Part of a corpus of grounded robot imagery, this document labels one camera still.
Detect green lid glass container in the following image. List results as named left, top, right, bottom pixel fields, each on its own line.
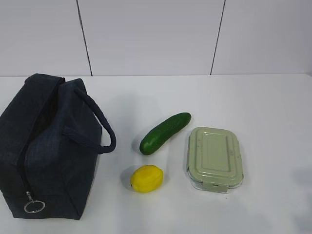
left=186, top=127, right=244, bottom=193

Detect yellow lemon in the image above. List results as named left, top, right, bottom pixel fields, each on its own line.
left=130, top=165, right=164, bottom=193

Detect green cucumber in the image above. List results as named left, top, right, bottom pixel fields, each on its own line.
left=139, top=112, right=192, bottom=156

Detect dark navy lunch bag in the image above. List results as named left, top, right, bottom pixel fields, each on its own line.
left=0, top=74, right=117, bottom=220

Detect silver zipper pull ring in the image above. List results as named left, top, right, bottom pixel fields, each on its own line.
left=23, top=191, right=46, bottom=214

